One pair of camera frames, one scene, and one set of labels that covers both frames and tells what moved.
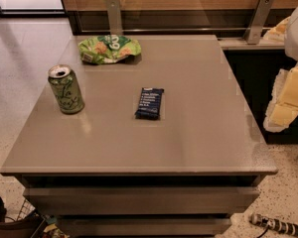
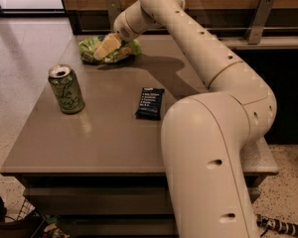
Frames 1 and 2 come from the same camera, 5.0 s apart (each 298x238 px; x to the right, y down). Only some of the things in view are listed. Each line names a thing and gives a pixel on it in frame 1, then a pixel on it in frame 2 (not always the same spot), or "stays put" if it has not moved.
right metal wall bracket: (258, 20) stays put
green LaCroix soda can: (67, 87) stays put
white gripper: (297, 34) → (121, 26)
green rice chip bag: (108, 49) stays put
